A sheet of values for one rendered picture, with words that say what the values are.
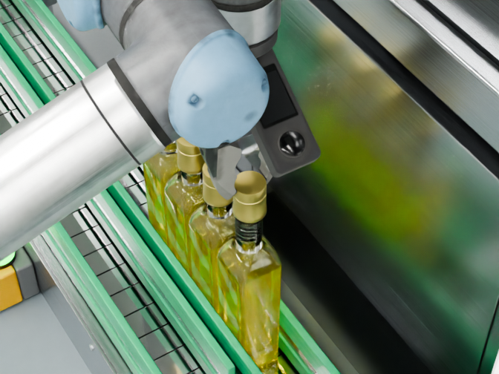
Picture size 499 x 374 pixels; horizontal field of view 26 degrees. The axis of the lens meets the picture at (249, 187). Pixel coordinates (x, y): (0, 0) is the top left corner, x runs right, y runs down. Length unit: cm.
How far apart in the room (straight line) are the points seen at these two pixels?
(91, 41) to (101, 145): 99
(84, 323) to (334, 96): 46
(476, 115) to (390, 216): 22
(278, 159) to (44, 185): 26
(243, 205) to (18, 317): 55
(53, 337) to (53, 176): 79
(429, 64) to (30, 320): 78
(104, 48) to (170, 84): 98
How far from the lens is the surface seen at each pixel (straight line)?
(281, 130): 96
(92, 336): 138
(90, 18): 85
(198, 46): 75
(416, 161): 104
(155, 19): 78
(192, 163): 119
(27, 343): 154
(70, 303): 141
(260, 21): 93
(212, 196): 116
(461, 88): 95
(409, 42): 99
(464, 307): 110
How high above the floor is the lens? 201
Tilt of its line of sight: 48 degrees down
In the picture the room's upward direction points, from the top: straight up
